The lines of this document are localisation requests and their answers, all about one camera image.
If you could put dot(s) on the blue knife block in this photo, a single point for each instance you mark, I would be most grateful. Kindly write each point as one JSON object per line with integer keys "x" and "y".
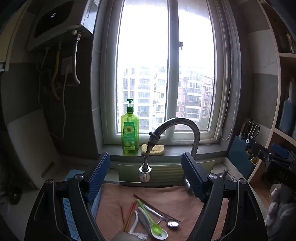
{"x": 240, "y": 158}

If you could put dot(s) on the blue plastic drain basket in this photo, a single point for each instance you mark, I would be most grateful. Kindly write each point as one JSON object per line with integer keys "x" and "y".
{"x": 93, "y": 205}

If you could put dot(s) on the window frame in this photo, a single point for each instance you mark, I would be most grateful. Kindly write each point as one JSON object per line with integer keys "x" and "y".
{"x": 166, "y": 59}

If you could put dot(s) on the chrome kitchen faucet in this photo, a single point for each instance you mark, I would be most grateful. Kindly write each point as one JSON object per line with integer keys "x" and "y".
{"x": 144, "y": 172}

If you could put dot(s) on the kitchen scissors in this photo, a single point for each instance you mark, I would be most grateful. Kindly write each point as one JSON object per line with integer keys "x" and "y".
{"x": 252, "y": 131}

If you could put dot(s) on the dark curved red chopstick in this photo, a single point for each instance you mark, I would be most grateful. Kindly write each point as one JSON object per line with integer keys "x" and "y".
{"x": 154, "y": 208}

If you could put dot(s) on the green plastic spoon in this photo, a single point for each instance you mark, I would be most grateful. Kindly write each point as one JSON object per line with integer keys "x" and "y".
{"x": 155, "y": 228}

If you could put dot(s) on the engraved metal spoon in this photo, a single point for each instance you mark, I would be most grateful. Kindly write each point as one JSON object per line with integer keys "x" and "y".
{"x": 172, "y": 223}

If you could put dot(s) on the pink towel mat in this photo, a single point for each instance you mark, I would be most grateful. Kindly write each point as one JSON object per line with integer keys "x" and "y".
{"x": 174, "y": 201}

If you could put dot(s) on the water heater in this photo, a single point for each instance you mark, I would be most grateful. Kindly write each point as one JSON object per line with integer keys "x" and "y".
{"x": 59, "y": 17}

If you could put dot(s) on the green dish soap bottle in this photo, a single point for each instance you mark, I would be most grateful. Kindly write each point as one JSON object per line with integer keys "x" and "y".
{"x": 129, "y": 130}

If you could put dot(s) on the red wooden chopstick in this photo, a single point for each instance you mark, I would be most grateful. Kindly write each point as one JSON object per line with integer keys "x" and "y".
{"x": 122, "y": 214}
{"x": 132, "y": 216}
{"x": 126, "y": 220}

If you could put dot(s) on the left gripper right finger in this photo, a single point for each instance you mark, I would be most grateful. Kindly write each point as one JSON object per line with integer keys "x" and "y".
{"x": 244, "y": 219}

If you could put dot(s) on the white cutting board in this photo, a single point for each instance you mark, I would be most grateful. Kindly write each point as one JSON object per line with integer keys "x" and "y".
{"x": 34, "y": 147}

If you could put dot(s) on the wooden shelf unit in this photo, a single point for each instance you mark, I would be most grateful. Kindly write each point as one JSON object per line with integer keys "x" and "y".
{"x": 277, "y": 136}

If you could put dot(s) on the yellow sponge cloth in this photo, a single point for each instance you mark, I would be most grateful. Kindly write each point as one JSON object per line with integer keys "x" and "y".
{"x": 157, "y": 150}

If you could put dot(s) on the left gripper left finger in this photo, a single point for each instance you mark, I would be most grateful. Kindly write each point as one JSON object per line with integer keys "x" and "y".
{"x": 47, "y": 220}

